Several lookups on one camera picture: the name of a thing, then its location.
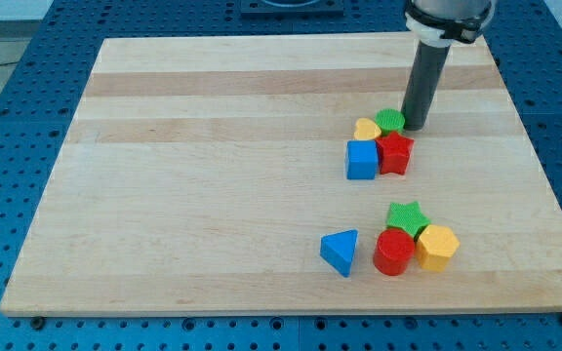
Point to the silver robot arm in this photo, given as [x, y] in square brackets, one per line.
[440, 23]

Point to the yellow hexagon block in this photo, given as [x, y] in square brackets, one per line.
[435, 247]

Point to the light wooden board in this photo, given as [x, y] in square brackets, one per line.
[199, 174]

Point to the blue cube block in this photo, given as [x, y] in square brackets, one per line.
[361, 159]

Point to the blue triangle block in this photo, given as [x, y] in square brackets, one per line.
[338, 250]

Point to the yellow heart block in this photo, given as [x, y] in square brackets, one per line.
[366, 129]

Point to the red star block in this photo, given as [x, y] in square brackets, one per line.
[394, 151]

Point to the green cylinder block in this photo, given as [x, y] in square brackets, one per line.
[390, 120]

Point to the green star block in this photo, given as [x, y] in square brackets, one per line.
[407, 217]

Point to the red cylinder block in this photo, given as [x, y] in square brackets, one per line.
[393, 251]

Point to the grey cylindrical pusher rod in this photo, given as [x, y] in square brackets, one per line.
[424, 78]

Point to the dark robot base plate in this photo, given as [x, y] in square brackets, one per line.
[256, 8]

